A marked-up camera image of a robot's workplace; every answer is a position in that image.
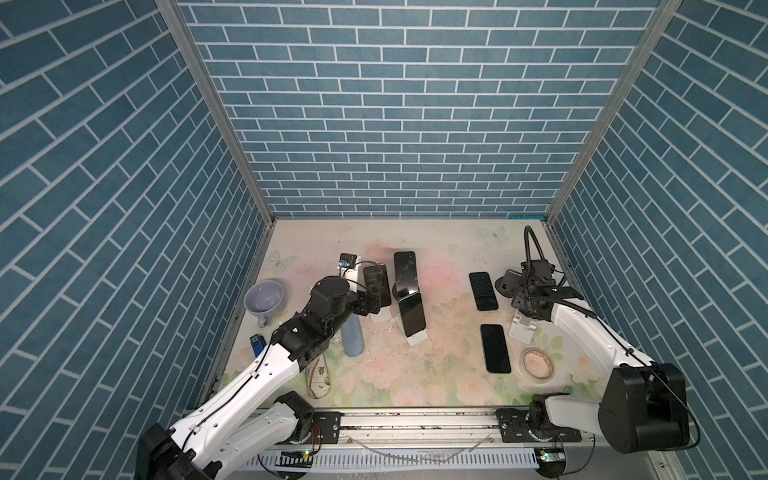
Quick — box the purple phone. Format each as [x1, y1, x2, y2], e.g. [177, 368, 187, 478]
[362, 264, 392, 308]

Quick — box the white stand front centre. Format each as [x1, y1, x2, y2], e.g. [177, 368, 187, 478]
[405, 329, 428, 346]

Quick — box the teal phone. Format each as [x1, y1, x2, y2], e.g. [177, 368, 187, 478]
[398, 292, 426, 337]

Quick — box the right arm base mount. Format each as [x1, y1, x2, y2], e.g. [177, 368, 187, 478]
[494, 407, 582, 444]

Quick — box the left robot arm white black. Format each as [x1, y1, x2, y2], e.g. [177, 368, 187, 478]
[135, 276, 390, 479]

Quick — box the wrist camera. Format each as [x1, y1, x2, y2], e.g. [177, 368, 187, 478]
[525, 259, 555, 285]
[338, 253, 358, 276]

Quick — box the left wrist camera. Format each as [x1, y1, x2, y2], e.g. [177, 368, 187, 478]
[338, 253, 358, 276]

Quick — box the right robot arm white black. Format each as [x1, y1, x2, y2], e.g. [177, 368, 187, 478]
[513, 287, 702, 454]

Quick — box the patterned glasses case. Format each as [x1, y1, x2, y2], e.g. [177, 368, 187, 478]
[305, 354, 331, 399]

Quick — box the right metal corner post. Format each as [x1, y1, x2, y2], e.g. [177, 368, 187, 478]
[544, 0, 682, 229]

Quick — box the white vented cable duct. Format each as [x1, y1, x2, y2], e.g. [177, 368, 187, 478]
[237, 448, 539, 474]

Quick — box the white folding stand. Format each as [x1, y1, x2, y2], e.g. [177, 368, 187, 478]
[508, 312, 538, 345]

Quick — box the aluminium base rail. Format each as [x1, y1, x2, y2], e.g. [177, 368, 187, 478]
[243, 405, 608, 447]

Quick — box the left metal corner post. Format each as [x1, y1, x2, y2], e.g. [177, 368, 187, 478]
[156, 0, 275, 228]

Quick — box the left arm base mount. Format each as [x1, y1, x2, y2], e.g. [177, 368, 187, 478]
[280, 410, 343, 446]

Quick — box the white stand far left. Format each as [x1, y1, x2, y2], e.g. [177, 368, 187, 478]
[368, 306, 393, 323]

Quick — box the black round stand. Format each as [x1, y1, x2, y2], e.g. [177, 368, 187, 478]
[494, 269, 523, 298]

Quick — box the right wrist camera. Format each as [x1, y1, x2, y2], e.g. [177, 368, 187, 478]
[525, 259, 555, 285]

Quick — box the metal corner post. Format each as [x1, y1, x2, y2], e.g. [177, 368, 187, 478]
[156, 0, 275, 228]
[544, 0, 682, 229]

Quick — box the blue small box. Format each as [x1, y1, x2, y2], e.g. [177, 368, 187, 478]
[249, 334, 268, 358]

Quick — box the black phone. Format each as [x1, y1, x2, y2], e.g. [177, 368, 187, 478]
[394, 251, 419, 287]
[468, 272, 499, 312]
[480, 324, 512, 374]

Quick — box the tape roll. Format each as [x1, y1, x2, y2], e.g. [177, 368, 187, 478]
[520, 348, 555, 382]

